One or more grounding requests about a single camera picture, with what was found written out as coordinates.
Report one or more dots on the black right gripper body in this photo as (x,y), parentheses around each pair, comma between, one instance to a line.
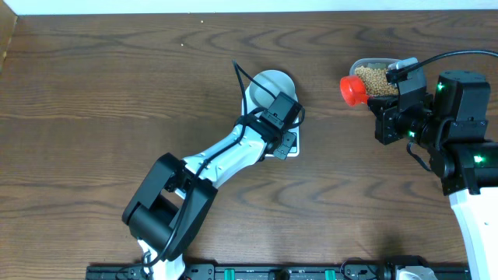
(409,124)

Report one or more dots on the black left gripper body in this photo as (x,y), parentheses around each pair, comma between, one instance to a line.
(282,143)

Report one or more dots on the white digital kitchen scale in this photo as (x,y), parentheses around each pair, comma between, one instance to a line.
(258,97)

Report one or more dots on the red plastic scoop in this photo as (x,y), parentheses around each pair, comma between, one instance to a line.
(353,90)

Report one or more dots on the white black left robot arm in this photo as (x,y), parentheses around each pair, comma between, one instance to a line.
(170,205)

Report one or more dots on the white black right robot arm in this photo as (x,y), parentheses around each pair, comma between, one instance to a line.
(451,126)

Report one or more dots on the grey plastic bowl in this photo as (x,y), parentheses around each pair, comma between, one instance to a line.
(272,75)

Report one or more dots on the clear container of soybeans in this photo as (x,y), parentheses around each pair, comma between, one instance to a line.
(372,72)

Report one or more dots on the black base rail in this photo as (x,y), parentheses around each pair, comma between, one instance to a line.
(353,268)

